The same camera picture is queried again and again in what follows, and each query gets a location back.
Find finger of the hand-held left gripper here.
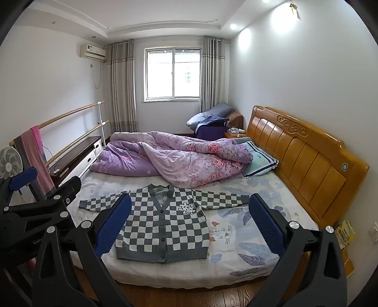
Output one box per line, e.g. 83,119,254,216
0,167,38,207
0,176,82,234

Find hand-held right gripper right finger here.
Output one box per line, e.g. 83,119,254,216
248,193,347,307

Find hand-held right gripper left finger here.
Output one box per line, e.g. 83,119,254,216
31,193,133,307

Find grey white checkered cardigan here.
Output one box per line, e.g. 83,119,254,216
79,183,250,264

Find white electric fan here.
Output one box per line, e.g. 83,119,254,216
0,147,23,178

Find floral leaf bed sheet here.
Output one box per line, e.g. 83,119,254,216
63,170,319,288

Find dark topped white cabinet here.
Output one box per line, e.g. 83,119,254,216
49,136,102,189

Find striped teal pillow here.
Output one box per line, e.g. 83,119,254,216
236,139,279,178

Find yellow packet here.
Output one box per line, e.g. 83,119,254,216
337,220,357,251

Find purple floral quilt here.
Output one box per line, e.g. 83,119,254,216
90,131,254,188

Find brown chair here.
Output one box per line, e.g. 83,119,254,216
227,111,244,132

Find dark blue blanket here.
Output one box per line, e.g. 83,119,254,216
195,116,229,141

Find grey striped curtain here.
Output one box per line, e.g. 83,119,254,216
201,36,231,114
106,40,139,133

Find white air conditioner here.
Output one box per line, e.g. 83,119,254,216
79,43,107,62

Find window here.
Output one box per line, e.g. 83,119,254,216
144,47,202,102

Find gold ceiling lamp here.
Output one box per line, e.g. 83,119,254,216
288,1,301,21

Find pink towel on rail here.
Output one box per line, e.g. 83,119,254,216
13,131,45,197

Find wooden barre rail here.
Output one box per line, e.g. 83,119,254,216
9,101,106,147
46,119,110,167

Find white barre stand post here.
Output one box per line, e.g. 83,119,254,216
97,101,106,147

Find air conditioner cable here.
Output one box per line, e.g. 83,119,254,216
90,63,103,89

